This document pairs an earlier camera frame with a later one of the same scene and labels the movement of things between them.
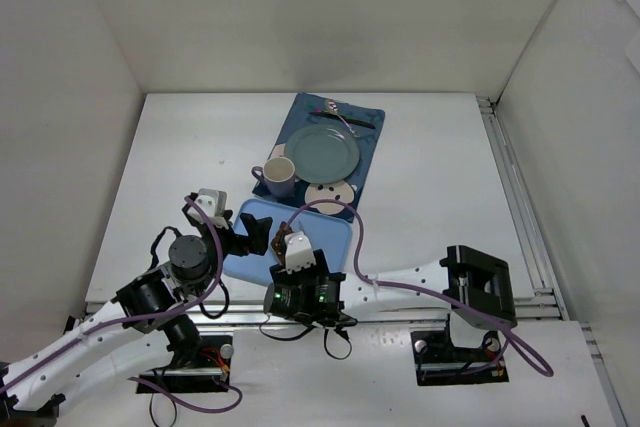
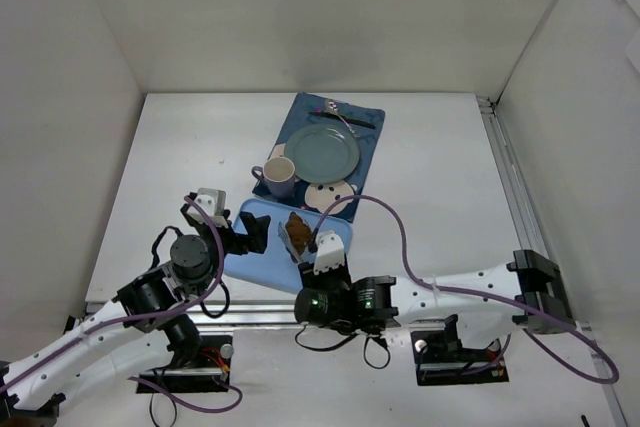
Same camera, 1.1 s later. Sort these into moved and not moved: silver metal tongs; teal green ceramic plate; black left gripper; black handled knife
Moved: silver metal tongs
Not moved: black left gripper; teal green ceramic plate; black handled knife
